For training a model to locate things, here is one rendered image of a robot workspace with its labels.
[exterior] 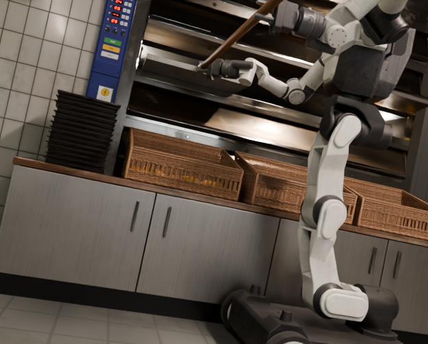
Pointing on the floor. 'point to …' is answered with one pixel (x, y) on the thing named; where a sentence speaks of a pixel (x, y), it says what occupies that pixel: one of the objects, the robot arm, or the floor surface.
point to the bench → (186, 250)
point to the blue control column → (106, 66)
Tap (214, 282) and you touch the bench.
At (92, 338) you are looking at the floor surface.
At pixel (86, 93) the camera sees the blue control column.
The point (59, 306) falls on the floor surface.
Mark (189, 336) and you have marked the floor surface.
